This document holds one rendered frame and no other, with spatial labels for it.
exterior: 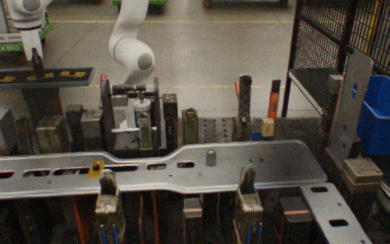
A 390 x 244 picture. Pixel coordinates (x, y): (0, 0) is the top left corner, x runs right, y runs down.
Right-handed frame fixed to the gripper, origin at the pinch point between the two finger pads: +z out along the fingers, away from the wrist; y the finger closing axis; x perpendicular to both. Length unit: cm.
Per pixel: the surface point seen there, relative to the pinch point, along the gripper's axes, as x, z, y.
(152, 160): 25, 19, 42
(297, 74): 105, 16, 14
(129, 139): 23.3, 22.1, 21.8
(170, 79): 138, 119, -227
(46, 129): -2.0, 11.0, 21.9
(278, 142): 66, 19, 51
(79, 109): 8.9, 8.9, 17.6
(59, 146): 0.5, 17.6, 23.1
